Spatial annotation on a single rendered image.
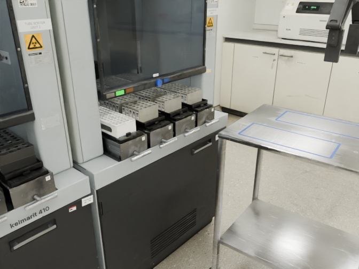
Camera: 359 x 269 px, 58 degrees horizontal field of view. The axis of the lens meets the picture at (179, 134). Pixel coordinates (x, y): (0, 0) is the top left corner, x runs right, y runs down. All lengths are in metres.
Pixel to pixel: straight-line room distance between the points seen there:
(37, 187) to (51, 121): 0.22
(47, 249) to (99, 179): 0.29
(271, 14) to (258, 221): 2.85
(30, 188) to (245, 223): 1.03
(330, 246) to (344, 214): 0.76
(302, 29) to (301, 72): 0.39
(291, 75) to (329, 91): 0.38
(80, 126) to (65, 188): 0.23
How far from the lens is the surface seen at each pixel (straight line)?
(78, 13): 1.16
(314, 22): 3.23
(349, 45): 0.93
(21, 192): 1.09
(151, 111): 1.41
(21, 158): 1.13
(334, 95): 3.25
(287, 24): 3.34
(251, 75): 3.56
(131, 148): 1.28
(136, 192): 1.39
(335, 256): 1.65
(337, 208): 2.46
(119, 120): 1.31
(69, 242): 1.28
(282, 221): 1.75
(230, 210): 2.24
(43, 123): 1.14
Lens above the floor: 1.33
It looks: 24 degrees down
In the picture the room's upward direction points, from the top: straight up
